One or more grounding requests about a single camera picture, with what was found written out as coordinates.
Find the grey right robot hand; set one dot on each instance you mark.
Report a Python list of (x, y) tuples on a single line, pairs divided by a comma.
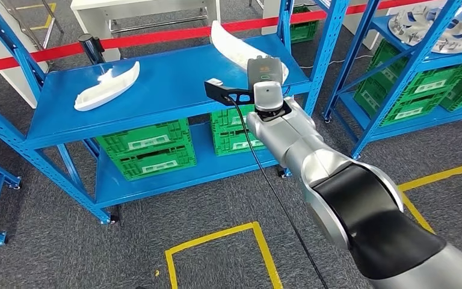
[(265, 70)]

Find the broad white shell part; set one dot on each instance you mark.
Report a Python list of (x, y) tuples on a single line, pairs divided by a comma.
[(231, 46)]

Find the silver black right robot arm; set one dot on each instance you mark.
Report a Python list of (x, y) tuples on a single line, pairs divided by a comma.
[(314, 147)]

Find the long narrow white shell part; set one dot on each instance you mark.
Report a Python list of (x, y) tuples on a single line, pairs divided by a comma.
[(107, 87)]

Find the white table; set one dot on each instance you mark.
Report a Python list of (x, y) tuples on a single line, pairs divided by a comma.
[(271, 16), (135, 6)]

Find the red barrier belt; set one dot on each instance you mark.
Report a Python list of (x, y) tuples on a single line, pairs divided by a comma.
[(27, 58), (155, 36)]

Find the silver wheel hub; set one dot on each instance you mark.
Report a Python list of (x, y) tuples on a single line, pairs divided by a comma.
[(434, 26)]

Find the yellow floor tape outline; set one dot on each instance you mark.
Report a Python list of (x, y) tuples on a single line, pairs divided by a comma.
[(434, 178)]

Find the white cabinet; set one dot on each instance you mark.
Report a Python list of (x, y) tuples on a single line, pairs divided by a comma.
[(4, 85)]

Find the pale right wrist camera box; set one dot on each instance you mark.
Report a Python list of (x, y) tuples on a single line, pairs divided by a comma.
[(269, 95)]

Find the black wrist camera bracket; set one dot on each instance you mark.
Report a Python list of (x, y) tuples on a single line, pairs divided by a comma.
[(223, 91)]

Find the black barrier post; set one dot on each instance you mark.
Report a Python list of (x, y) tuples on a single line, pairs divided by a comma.
[(91, 48)]

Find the chrome tube frame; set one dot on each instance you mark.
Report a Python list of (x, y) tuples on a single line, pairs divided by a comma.
[(49, 32)]

